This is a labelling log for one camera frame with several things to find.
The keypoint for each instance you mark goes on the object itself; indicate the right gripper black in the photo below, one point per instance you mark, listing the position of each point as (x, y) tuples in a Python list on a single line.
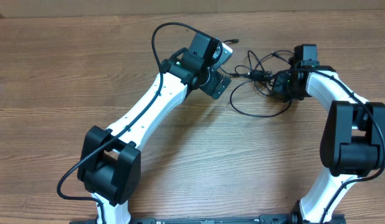
[(279, 88)]

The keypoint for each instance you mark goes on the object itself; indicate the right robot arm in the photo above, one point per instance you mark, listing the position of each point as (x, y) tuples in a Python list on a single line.
[(352, 147)]

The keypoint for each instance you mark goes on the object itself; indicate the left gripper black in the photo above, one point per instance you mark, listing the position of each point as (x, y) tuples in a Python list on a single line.
[(210, 87)]

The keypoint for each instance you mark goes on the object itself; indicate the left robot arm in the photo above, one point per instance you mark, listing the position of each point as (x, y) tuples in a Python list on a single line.
[(111, 158)]

